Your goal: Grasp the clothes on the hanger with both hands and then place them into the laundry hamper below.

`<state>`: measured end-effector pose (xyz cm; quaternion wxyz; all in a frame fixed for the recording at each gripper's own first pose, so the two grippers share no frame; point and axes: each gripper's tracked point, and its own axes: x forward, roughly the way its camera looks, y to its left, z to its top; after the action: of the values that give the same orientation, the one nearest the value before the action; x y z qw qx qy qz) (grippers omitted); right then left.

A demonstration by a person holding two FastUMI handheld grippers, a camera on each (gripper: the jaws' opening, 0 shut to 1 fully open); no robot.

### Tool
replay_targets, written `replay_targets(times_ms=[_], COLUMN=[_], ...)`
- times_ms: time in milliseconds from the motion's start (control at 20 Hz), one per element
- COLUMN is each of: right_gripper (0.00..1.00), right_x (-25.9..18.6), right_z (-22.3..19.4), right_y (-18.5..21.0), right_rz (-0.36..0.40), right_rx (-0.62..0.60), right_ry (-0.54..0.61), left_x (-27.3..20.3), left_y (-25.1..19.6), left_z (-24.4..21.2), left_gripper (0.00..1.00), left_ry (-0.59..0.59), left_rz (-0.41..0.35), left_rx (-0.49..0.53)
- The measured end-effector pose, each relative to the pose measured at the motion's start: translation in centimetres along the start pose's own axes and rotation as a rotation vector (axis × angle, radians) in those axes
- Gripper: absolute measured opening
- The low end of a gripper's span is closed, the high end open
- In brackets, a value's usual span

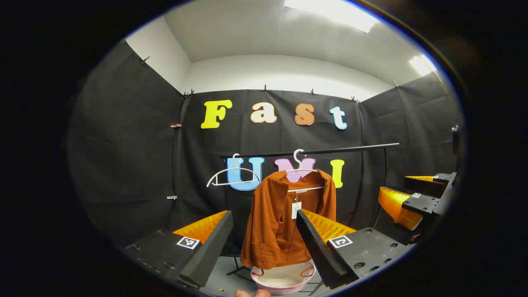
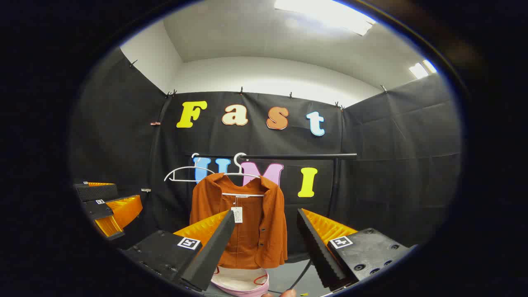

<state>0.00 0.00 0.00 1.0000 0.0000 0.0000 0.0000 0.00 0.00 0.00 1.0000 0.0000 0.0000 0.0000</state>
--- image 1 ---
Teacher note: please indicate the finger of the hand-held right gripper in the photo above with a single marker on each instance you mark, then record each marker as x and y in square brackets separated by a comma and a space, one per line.
[420, 203]
[425, 186]

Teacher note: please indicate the white clothes hanger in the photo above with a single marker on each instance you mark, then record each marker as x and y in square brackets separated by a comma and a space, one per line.
[298, 161]
[236, 168]

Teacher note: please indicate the rectangular ceiling light panel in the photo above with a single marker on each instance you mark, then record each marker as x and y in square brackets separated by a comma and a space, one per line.
[421, 65]

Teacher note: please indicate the orange-brown knit cardigan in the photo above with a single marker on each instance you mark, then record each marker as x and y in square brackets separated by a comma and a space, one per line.
[272, 222]

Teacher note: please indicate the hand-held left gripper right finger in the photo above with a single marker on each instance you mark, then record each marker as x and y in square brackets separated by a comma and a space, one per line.
[315, 251]

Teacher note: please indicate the white round laundry hamper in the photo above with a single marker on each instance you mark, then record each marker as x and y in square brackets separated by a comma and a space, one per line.
[282, 282]

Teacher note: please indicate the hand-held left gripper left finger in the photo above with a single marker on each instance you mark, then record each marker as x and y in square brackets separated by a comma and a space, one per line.
[214, 243]

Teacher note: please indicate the black clothes rack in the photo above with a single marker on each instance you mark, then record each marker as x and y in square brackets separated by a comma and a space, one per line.
[350, 149]

